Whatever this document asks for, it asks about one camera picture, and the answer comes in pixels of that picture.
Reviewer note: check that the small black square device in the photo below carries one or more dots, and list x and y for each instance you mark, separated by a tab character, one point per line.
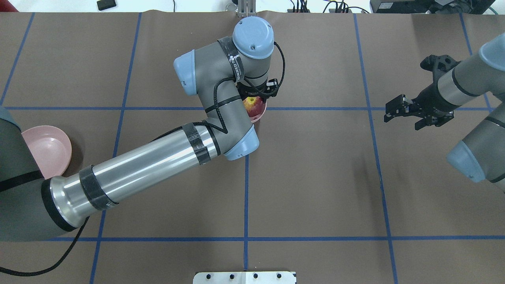
105	4

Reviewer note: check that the aluminium frame post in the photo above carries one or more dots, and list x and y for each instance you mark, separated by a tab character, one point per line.
245	8

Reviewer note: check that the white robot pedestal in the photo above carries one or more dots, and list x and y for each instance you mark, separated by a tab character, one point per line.
246	277

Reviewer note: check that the brown paper table cover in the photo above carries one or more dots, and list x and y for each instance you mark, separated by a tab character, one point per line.
332	193

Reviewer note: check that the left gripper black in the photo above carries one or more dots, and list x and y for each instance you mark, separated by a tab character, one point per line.
247	91

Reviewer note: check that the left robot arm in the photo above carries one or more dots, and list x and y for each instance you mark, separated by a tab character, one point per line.
220	74

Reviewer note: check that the red apple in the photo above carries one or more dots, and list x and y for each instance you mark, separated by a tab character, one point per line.
253	105

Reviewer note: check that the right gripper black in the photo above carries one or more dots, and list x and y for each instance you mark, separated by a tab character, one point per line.
431	101

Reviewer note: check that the pink bowl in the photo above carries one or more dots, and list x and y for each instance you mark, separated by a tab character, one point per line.
258	114

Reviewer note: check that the pink plate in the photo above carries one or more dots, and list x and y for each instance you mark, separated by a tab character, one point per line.
51	149

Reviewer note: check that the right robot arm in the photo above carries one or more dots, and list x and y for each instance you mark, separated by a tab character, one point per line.
479	154

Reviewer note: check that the right arm camera mount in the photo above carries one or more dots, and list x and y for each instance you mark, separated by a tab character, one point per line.
438	65

